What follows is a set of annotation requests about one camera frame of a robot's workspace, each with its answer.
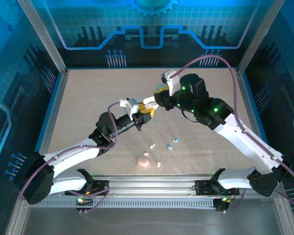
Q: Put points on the pink earbud charging case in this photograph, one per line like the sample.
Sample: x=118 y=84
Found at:
x=143 y=161

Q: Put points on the aluminium frame post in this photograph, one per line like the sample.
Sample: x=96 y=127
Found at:
x=285 y=218
x=42 y=36
x=14 y=220
x=259 y=36

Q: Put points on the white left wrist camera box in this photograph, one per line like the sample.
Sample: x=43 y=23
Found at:
x=131 y=105

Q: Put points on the aluminium frame rail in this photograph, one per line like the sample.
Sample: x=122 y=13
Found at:
x=54 y=117
x=242 y=83

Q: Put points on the black box with green light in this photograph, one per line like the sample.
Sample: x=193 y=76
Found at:
x=220 y=205
x=84 y=203

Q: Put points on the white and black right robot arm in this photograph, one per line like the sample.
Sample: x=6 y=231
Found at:
x=250 y=142

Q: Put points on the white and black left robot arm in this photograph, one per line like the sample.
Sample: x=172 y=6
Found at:
x=71 y=153

